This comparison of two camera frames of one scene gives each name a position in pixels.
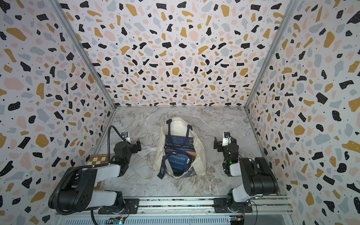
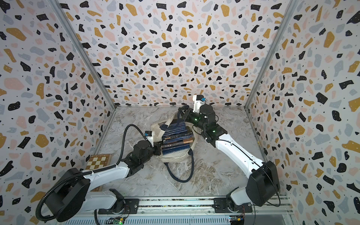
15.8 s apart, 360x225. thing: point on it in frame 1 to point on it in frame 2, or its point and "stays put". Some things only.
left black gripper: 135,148 to 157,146
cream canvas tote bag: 177,126 to 180,158
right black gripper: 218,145 to 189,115
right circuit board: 236,220 stays put
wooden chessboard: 97,159 stays put
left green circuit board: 119,221 stays put
